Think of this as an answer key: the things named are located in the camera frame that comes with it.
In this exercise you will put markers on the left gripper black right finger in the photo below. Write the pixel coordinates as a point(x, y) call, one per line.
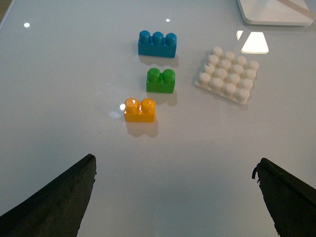
point(290, 202)

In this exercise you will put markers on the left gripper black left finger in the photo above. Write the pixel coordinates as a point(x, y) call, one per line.
point(57, 209)

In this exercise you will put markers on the yellow two-stud toy block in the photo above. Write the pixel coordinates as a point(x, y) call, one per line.
point(140, 111)

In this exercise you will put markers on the white studded base plate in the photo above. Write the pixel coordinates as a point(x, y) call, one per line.
point(228, 76)

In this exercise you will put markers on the green two-stud toy block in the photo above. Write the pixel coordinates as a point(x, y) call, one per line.
point(160, 82)

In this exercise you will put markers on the blue three-stud toy block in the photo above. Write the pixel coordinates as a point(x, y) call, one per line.
point(157, 44)

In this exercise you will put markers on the white desk lamp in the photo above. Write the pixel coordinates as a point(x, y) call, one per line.
point(276, 12)

